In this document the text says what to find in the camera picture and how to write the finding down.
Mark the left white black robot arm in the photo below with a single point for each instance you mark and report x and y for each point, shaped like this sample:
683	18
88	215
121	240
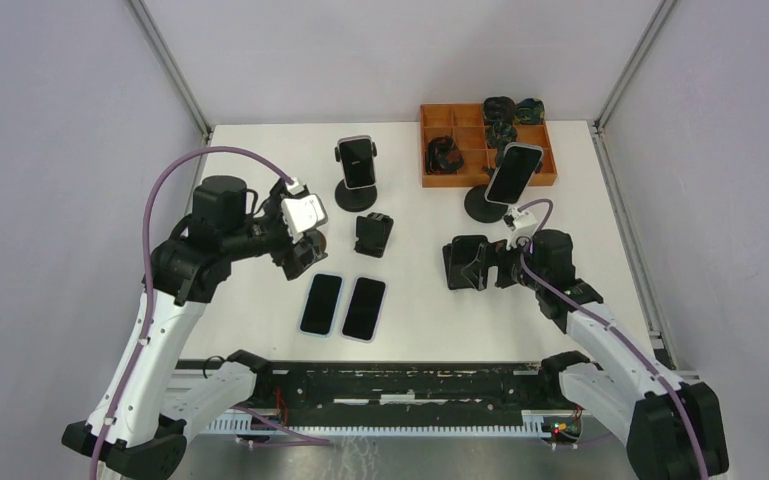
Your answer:
135	430

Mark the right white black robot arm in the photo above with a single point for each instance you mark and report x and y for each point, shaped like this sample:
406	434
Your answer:
670	428

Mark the lavender case phone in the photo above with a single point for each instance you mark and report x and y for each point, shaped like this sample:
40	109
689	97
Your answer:
363	312

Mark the pink case phone tilted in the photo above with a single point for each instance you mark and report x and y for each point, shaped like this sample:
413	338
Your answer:
515	166

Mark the grey case phone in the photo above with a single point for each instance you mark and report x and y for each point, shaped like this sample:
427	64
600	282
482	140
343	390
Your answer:
356	155

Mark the black wedge phone stand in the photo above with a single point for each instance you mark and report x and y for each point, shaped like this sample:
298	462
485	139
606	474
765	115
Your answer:
454	255

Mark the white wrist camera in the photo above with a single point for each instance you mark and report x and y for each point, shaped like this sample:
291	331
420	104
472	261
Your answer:
522	225
302	211

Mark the light blue case phone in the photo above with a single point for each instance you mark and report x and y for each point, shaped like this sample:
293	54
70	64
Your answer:
321	305

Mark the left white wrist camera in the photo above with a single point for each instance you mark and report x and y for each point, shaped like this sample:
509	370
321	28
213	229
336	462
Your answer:
302	211

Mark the black small phone stand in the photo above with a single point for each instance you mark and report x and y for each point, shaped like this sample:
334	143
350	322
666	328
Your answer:
372	234

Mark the black phone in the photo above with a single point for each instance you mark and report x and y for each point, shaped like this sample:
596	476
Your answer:
473	275

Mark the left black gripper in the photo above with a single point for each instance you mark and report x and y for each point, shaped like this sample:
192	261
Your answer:
288	257

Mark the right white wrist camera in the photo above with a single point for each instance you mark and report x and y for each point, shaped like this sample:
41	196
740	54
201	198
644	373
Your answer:
522	225

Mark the orange compartment tray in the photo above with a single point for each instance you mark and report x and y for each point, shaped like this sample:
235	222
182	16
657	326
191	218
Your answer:
464	123

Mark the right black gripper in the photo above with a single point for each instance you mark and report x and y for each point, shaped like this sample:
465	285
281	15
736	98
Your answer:
493	254

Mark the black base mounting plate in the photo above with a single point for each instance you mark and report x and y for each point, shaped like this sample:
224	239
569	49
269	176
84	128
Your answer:
383	394

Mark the white cable duct rail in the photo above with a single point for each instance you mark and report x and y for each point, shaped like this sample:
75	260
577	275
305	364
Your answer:
531	426

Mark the black round stand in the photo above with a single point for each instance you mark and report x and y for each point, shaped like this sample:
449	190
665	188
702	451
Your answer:
481	210
355	200

